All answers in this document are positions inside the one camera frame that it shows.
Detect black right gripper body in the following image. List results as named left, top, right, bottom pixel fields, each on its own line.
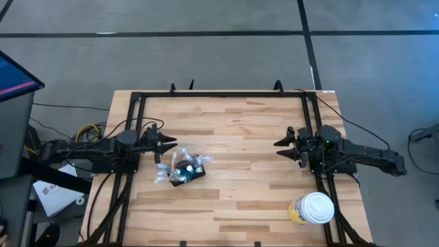
left=295, top=127, right=323, bottom=169

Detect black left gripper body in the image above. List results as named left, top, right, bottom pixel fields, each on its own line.
left=139, top=122, right=164, bottom=164

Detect yellow Lysol wipes canister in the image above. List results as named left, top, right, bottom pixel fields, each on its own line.
left=287, top=191, right=335, bottom=226

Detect black stand beam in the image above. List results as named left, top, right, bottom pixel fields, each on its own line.
left=19, top=156, right=92, bottom=195

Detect white paper booklet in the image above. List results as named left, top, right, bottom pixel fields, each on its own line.
left=32, top=163, right=86, bottom=218

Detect person's black shoe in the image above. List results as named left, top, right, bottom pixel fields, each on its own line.
left=36, top=224, right=62, bottom=247

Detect blue computer monitor screen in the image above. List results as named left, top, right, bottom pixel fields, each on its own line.
left=0, top=50, right=45, bottom=103

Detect black wire toothbrush caddy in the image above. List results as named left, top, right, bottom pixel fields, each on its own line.
left=166, top=154, right=206, bottom=187

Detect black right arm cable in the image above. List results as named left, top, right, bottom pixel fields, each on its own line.
left=294, top=88, right=392, bottom=150

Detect yellow cable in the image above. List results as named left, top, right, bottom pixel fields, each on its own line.
left=25, top=123, right=101, bottom=155

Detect black floor cable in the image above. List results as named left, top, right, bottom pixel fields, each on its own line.
left=32, top=102, right=110, bottom=112
left=407, top=128, right=439, bottom=176

